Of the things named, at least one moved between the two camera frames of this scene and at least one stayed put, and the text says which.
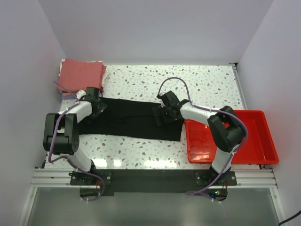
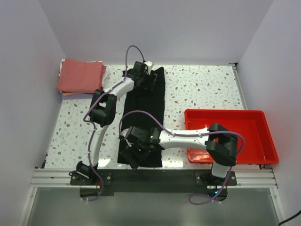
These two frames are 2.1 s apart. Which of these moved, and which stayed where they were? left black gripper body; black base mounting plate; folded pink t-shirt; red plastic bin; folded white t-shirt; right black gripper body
Moved: right black gripper body; left black gripper body
Stayed: black base mounting plate; red plastic bin; folded pink t-shirt; folded white t-shirt
